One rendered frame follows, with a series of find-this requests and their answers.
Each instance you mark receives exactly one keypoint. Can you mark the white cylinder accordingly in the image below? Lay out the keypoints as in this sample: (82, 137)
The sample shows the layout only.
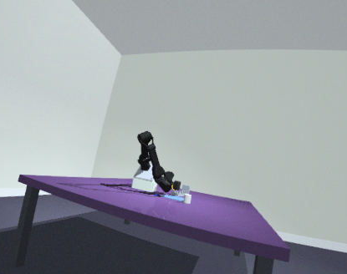
(187, 199)

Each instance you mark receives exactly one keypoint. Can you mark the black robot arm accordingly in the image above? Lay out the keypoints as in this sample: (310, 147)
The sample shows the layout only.
(144, 159)

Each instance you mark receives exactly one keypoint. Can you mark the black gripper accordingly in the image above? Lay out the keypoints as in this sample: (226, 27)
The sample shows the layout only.
(176, 184)

